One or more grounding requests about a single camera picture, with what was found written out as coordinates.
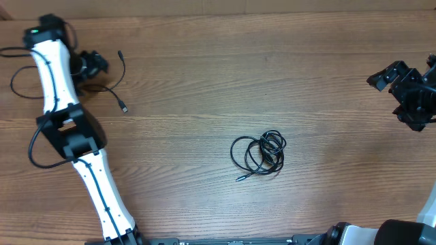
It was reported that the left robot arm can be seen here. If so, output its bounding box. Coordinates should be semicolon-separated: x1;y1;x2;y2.
23;14;144;244

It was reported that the black USB cable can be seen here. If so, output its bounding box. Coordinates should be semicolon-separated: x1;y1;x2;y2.
9;50;129;114

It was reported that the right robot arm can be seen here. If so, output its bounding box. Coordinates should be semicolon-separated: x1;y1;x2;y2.
309;54;435;245

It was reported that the thin black barrel-plug cable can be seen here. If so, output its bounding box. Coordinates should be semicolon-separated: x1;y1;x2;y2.
230;135;273;182

